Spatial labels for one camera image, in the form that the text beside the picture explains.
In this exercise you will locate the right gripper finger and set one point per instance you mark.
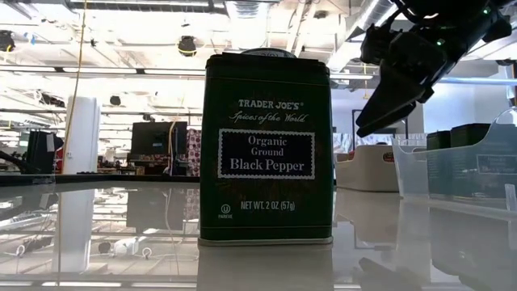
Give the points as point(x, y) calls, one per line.
point(393, 93)
point(404, 110)

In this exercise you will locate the green black pepper tin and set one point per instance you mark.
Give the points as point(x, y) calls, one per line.
point(266, 194)
point(470, 135)
point(439, 139)
point(497, 163)

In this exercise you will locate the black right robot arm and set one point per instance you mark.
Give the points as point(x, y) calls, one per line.
point(456, 16)

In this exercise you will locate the clear plastic bin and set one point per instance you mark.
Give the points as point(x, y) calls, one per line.
point(412, 174)

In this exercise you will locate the white plastic bin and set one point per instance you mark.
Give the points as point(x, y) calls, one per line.
point(363, 174)

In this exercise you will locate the floral patterned cloth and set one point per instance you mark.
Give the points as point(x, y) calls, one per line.
point(194, 153)

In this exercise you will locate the black computer monitor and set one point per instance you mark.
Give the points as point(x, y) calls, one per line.
point(151, 135)

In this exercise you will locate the small black ceiling lamp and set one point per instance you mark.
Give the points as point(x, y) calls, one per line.
point(115, 100)

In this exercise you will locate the white round column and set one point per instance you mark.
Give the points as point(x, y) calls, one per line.
point(82, 129)

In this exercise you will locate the black computer tower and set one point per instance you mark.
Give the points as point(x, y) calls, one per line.
point(38, 155)

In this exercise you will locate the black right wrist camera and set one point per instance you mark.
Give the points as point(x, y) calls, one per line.
point(375, 44)

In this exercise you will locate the black aluminium table frame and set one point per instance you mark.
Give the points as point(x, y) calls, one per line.
point(101, 178)

